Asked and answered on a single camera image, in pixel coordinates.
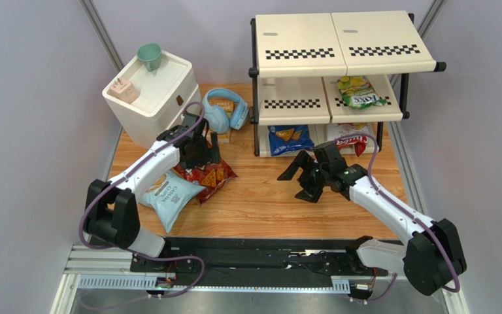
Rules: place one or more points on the light blue snack bag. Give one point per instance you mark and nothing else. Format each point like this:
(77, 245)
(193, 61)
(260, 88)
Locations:
(168, 196)

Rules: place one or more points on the blue Doritos chips bag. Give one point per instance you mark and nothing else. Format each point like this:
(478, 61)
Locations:
(289, 138)

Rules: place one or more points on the light blue headphones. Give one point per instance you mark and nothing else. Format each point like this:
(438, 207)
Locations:
(217, 117)

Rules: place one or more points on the orange green book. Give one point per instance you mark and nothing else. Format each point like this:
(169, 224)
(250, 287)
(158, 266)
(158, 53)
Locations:
(227, 106)

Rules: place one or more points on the green Foxs snack bag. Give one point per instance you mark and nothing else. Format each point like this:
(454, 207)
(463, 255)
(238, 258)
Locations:
(358, 93)

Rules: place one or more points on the white three-drawer cabinet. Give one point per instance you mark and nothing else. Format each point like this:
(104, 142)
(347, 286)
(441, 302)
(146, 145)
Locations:
(163, 94)

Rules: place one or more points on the white red Chuba chips bag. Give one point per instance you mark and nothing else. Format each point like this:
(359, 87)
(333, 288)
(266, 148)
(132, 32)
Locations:
(350, 138)

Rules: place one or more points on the pink power adapter cube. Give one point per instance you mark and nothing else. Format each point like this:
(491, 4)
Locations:
(123, 90)

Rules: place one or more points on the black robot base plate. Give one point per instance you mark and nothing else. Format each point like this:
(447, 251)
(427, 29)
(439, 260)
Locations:
(257, 263)

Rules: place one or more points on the red Doritos chips bag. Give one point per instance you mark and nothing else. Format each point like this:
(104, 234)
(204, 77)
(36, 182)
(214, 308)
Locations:
(211, 177)

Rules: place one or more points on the green plastic cup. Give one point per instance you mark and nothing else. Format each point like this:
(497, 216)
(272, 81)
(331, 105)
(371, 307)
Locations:
(150, 54)

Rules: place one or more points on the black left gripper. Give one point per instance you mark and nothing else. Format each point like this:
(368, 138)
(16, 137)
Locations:
(210, 155)

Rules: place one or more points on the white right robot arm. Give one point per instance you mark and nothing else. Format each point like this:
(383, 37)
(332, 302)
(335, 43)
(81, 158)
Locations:
(429, 255)

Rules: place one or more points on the cream three-tier shelf rack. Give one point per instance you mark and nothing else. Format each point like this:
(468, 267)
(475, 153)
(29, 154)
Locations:
(298, 59)

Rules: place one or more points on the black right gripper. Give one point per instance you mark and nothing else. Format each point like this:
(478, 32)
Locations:
(310, 174)

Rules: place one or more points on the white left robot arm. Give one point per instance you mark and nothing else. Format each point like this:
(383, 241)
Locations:
(111, 214)

